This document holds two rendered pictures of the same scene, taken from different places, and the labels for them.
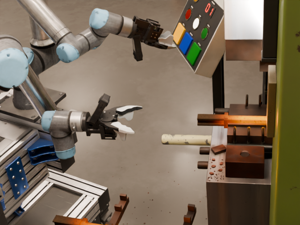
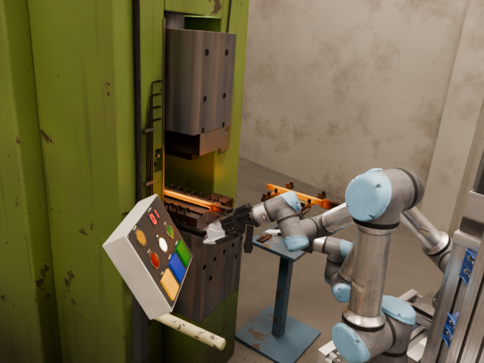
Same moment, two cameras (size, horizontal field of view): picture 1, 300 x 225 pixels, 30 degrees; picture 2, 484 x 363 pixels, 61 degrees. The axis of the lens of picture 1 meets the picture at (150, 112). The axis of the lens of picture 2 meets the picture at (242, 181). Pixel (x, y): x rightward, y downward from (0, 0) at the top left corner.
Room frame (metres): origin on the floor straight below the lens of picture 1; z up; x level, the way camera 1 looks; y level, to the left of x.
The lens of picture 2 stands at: (3.18, 0.31, 1.76)
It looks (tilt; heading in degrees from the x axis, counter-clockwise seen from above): 19 degrees down; 195
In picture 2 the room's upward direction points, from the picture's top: 4 degrees clockwise
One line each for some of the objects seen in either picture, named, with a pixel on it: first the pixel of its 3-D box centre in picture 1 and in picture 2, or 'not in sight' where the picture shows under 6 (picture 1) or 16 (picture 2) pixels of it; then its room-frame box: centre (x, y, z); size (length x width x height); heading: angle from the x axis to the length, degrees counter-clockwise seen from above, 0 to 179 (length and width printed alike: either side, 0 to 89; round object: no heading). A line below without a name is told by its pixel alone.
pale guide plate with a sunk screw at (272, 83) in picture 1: (271, 101); (224, 134); (1.19, -0.32, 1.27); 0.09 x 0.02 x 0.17; 167
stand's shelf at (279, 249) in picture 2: not in sight; (289, 238); (1.06, 0.06, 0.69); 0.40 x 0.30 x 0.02; 159
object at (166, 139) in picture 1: (212, 140); (178, 323); (1.88, -0.26, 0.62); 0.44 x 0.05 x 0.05; 77
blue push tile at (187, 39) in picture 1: (186, 43); (176, 268); (2.06, -0.19, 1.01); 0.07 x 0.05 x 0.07; 12
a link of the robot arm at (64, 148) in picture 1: (63, 140); (335, 271); (1.65, 0.33, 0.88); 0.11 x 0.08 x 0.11; 16
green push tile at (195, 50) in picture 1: (194, 54); (182, 253); (1.97, -0.21, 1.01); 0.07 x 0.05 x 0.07; 12
